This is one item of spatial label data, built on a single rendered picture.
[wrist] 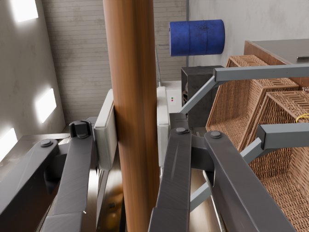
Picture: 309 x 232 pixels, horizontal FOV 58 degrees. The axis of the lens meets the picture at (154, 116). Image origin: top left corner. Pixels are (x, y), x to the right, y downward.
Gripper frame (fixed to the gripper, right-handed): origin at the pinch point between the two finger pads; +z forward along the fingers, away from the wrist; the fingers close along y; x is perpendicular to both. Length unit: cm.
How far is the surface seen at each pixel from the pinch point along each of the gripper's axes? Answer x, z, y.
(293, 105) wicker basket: -30, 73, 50
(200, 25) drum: -45, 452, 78
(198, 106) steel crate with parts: -133, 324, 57
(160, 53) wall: -175, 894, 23
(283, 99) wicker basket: -30, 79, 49
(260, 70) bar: -20, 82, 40
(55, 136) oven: -78, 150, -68
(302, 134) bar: -21, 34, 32
